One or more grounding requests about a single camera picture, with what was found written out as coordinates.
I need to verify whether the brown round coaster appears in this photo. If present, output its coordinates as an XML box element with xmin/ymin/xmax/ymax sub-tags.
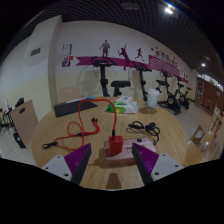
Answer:
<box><xmin>143</xmin><ymin>105</ymin><xmax>158</xmax><ymax>115</ymax></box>

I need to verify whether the magenta wall banner decal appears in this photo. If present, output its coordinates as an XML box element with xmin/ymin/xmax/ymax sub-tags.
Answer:
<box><xmin>75</xmin><ymin>54</ymin><xmax>189</xmax><ymax>84</ymax></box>

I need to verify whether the black exercise bike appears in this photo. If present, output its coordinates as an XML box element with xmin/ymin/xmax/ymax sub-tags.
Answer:
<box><xmin>133</xmin><ymin>61</ymin><xmax>153</xmax><ymax>101</ymax></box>
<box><xmin>155</xmin><ymin>69</ymin><xmax>183</xmax><ymax>116</ymax></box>
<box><xmin>90</xmin><ymin>55</ymin><xmax>132</xmax><ymax>98</ymax></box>
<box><xmin>175</xmin><ymin>78</ymin><xmax>193</xmax><ymax>110</ymax></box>

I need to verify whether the red charger block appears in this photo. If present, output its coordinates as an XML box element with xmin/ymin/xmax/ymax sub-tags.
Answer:
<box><xmin>108</xmin><ymin>135</ymin><xmax>124</xmax><ymax>156</ymax></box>

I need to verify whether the cluttered dark desk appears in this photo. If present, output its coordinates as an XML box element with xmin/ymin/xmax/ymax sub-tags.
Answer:
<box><xmin>0</xmin><ymin>97</ymin><xmax>25</xmax><ymax>134</ymax></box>

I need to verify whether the grey wall sign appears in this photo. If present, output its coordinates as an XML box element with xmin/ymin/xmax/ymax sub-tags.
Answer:
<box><xmin>30</xmin><ymin>47</ymin><xmax>42</xmax><ymax>57</ymax></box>

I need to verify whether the black desk pad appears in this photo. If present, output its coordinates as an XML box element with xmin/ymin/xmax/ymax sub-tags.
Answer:
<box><xmin>53</xmin><ymin>99</ymin><xmax>98</xmax><ymax>118</ymax></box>

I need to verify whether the orange and blue pen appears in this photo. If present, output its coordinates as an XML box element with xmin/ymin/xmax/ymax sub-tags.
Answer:
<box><xmin>85</xmin><ymin>95</ymin><xmax>103</xmax><ymax>101</ymax></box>

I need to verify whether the black power cable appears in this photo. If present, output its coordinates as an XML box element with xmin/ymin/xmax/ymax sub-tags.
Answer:
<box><xmin>128</xmin><ymin>120</ymin><xmax>162</xmax><ymax>145</ymax></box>

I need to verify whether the green wet wipes pack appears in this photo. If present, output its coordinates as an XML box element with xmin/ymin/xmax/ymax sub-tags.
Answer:
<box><xmin>105</xmin><ymin>101</ymin><xmax>134</xmax><ymax>114</ymax></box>

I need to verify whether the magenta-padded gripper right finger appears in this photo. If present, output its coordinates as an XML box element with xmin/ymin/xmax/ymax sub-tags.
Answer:
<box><xmin>131</xmin><ymin>142</ymin><xmax>185</xmax><ymax>186</ymax></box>

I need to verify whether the black bag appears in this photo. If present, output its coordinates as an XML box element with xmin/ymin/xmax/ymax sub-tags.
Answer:
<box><xmin>12</xmin><ymin>131</ymin><xmax>27</xmax><ymax>149</ymax></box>

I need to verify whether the wall poster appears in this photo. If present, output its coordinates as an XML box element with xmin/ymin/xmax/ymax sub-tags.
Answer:
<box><xmin>61</xmin><ymin>43</ymin><xmax>74</xmax><ymax>68</ymax></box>

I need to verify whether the wooden chair with handle slot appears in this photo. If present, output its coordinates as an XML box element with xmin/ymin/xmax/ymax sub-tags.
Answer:
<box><xmin>11</xmin><ymin>99</ymin><xmax>39</xmax><ymax>148</ymax></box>

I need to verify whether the brown wooden cabinet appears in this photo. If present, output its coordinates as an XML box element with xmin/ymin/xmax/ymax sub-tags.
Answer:
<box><xmin>195</xmin><ymin>77</ymin><xmax>224</xmax><ymax>113</ymax></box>

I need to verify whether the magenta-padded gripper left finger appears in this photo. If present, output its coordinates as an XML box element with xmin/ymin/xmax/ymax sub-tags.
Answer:
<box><xmin>41</xmin><ymin>143</ymin><xmax>92</xmax><ymax>186</ymax></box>

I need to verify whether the red charging cable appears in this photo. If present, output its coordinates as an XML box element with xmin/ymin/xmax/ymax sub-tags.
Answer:
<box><xmin>42</xmin><ymin>98</ymin><xmax>118</xmax><ymax>152</ymax></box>

